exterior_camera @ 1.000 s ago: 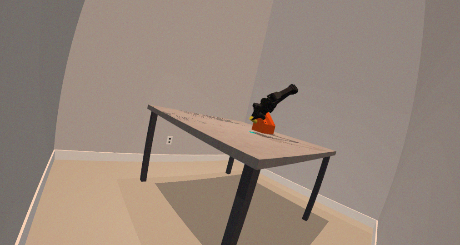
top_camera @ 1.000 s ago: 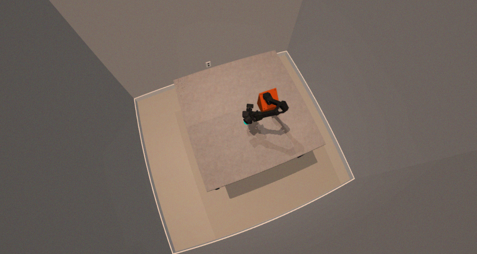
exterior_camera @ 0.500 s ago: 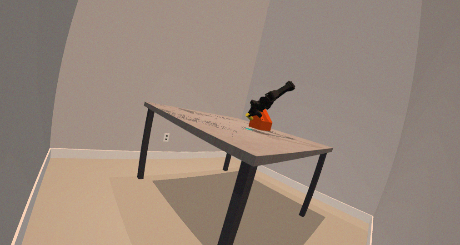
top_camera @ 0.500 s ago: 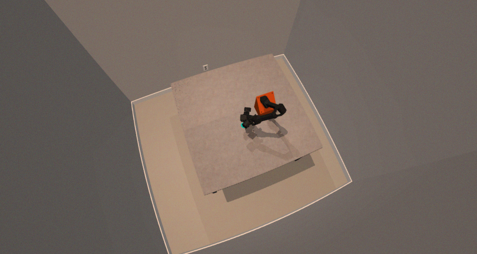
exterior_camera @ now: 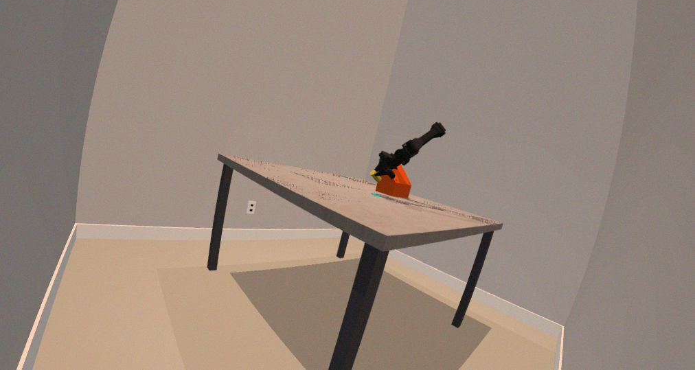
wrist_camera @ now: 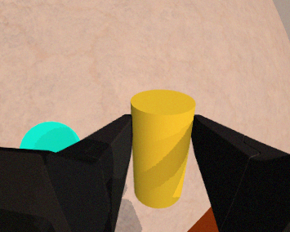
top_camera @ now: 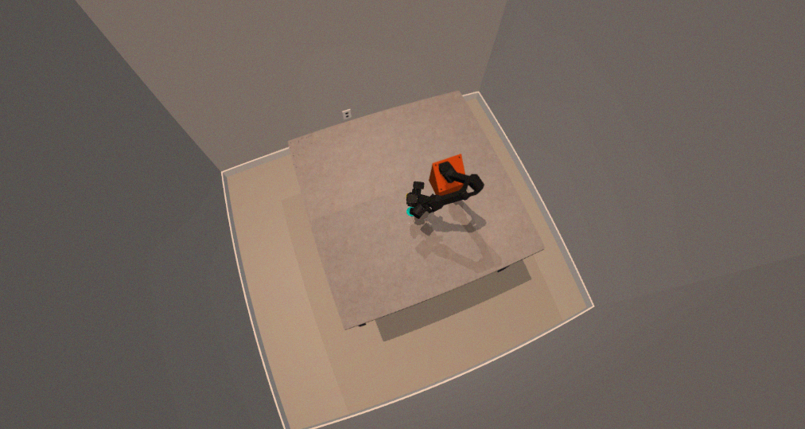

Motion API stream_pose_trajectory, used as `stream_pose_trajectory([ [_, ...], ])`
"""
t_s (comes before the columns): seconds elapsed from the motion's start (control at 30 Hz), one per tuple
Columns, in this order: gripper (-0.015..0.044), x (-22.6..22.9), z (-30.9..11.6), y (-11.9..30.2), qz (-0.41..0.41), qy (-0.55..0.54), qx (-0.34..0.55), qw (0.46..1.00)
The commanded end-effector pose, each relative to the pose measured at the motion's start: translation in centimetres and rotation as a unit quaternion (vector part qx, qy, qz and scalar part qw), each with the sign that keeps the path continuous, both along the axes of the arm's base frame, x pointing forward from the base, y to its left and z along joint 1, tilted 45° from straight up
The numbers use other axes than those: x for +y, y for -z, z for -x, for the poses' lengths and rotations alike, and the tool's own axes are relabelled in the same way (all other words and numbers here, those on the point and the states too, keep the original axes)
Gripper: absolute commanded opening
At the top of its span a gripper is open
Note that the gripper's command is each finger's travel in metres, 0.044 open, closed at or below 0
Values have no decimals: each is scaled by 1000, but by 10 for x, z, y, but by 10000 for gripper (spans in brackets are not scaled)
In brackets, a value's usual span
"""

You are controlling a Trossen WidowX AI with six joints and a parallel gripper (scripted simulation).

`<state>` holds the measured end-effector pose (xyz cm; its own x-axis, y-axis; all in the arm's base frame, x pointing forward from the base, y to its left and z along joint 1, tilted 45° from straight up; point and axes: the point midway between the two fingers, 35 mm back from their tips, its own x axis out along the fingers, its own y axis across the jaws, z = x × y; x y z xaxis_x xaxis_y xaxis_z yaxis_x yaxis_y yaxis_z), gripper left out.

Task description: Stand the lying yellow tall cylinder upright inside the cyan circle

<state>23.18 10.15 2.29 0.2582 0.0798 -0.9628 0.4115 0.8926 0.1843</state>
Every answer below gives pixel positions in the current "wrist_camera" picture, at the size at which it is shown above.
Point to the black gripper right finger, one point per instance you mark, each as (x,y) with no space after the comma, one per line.
(247,182)

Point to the cyan circle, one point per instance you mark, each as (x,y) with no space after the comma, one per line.
(52,136)

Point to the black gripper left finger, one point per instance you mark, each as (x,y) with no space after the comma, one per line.
(78,189)

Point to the yellow cylinder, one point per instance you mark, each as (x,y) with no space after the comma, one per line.
(161,130)

